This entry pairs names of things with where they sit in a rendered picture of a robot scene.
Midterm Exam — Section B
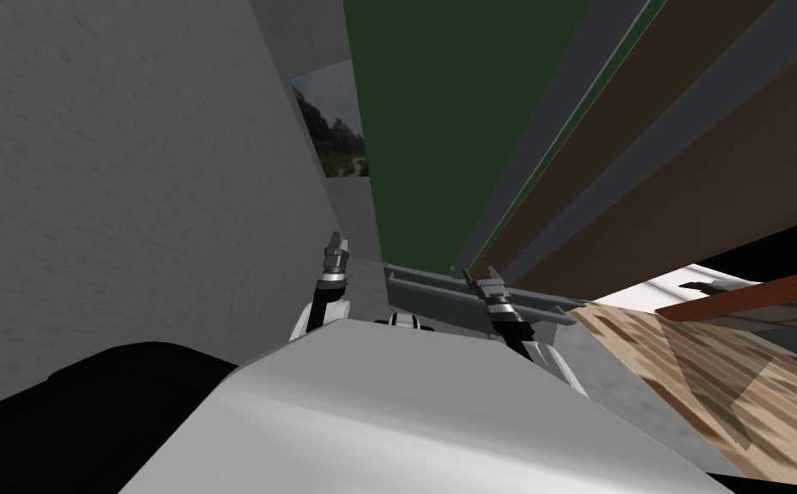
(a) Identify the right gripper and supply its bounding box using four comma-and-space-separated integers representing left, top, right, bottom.
462, 267, 511, 307

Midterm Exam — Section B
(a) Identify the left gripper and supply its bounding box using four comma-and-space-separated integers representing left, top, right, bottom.
323, 231, 351, 275

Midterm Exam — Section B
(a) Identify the dark green door leaf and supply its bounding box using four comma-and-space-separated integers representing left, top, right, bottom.
342, 0, 667, 278

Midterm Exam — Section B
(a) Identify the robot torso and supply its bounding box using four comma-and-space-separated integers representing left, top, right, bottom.
118, 311, 737, 494

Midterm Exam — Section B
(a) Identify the reddish brown wooden table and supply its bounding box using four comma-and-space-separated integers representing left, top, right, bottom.
655, 263, 797, 323

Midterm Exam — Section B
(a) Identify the mountain landscape wall picture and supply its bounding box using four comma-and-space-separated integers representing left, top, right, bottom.
289, 57, 371, 179

